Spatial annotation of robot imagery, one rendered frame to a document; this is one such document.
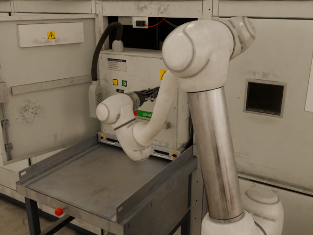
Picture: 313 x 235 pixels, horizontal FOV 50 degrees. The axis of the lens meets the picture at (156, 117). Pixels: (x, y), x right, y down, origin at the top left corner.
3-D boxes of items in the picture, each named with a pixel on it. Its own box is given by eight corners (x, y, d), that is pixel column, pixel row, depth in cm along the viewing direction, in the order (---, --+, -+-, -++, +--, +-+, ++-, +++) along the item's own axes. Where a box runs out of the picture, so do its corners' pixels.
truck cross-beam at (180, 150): (180, 162, 172) (180, 151, 170) (98, 141, 198) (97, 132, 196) (184, 158, 176) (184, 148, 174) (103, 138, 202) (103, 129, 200)
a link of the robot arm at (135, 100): (133, 115, 143) (141, 112, 148) (133, 95, 140) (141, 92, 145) (116, 112, 147) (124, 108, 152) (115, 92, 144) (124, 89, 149)
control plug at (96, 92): (96, 118, 180) (94, 86, 174) (89, 116, 182) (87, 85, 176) (105, 114, 186) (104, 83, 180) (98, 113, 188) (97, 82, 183)
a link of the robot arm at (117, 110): (111, 98, 147) (124, 125, 147) (86, 107, 134) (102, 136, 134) (127, 87, 140) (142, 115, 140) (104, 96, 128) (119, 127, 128)
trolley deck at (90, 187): (124, 238, 128) (123, 224, 126) (17, 193, 158) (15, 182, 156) (197, 167, 183) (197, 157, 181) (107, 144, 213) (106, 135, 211)
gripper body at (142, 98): (125, 107, 151) (136, 102, 159) (140, 110, 147) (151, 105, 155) (124, 91, 149) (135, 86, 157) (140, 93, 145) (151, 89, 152)
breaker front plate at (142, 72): (175, 153, 172) (177, 59, 157) (101, 135, 195) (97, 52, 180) (176, 152, 173) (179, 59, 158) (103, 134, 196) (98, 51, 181)
